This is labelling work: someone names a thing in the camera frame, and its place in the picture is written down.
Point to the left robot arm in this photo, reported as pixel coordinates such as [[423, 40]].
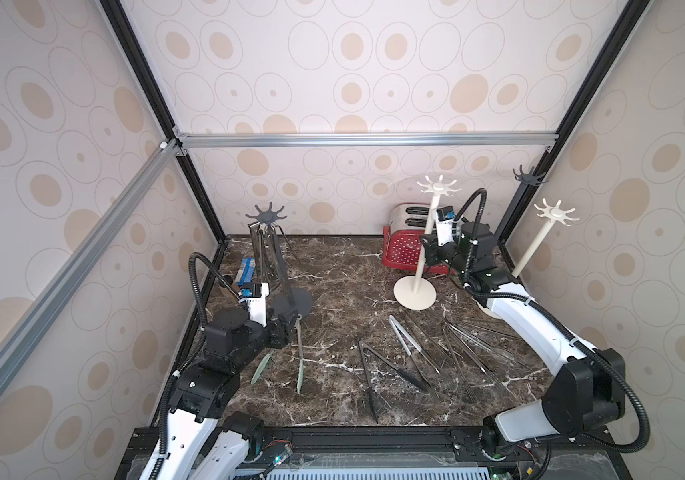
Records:
[[195, 439]]

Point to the blue small package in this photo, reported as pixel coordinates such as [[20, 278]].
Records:
[[246, 272]]

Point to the dark grey utensil rack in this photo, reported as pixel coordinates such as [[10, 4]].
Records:
[[287, 298]]

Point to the diagonal aluminium bar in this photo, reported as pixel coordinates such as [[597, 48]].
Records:
[[38, 319]]

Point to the horizontal aluminium bar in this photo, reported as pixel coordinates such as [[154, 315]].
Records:
[[188, 141]]

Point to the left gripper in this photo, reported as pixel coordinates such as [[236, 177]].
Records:
[[281, 326]]

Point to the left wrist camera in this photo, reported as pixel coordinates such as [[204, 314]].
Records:
[[253, 295]]

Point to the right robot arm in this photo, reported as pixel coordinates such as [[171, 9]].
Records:
[[589, 389]]

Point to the thin steel tongs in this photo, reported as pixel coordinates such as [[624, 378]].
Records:
[[275, 255]]

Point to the dark grey rack back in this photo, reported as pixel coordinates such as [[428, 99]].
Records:
[[528, 184]]

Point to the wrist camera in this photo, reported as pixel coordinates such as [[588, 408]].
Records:
[[253, 295], [445, 224]]

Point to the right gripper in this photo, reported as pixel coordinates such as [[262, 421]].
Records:
[[434, 244]]

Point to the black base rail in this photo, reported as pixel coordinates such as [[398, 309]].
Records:
[[437, 447]]

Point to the small steel tongs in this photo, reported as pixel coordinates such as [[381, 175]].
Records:
[[410, 345]]

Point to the red white toaster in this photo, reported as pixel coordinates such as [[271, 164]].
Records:
[[401, 248]]

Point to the white utensil rack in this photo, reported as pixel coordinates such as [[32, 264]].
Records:
[[416, 293], [552, 215]]

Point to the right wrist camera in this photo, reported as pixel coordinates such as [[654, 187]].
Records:
[[445, 224]]

